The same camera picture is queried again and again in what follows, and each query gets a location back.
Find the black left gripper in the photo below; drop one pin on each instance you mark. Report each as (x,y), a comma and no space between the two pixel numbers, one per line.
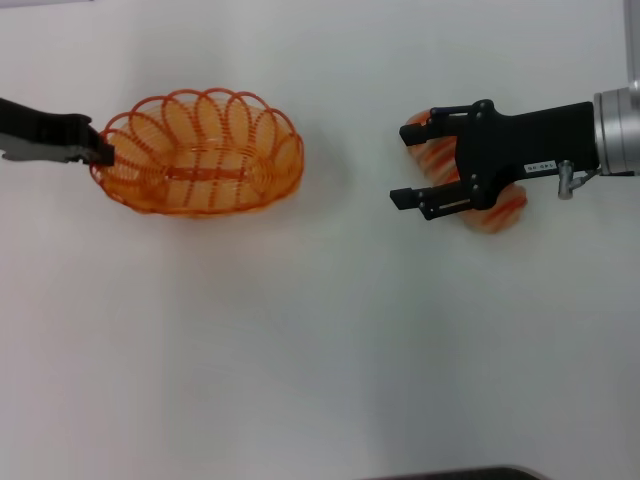
(35,130)

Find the dark curved robot base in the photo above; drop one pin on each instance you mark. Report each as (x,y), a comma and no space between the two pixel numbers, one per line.
(450,474)

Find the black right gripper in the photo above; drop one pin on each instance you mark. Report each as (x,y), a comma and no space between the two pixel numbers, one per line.
(525,142)

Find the silver metal bracket knob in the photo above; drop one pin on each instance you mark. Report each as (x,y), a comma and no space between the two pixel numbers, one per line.
(565,181)

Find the orange striped bread loaf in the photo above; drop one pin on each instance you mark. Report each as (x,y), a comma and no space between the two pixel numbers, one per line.
(500,215)

